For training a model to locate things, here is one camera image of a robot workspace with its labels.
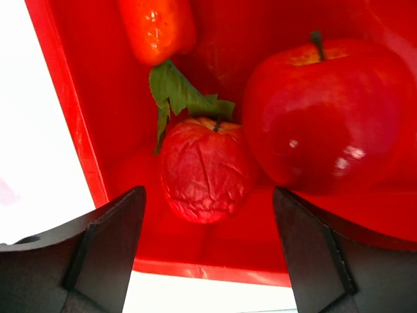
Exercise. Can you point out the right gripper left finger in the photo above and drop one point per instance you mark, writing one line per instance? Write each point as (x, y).
(100, 273)

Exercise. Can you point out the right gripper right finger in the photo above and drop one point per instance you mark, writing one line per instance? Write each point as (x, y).
(317, 271)

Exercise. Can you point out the wrinkled red apple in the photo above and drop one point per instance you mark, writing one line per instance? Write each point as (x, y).
(206, 169)

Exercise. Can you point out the red plastic bin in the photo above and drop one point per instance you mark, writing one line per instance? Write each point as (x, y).
(111, 115)

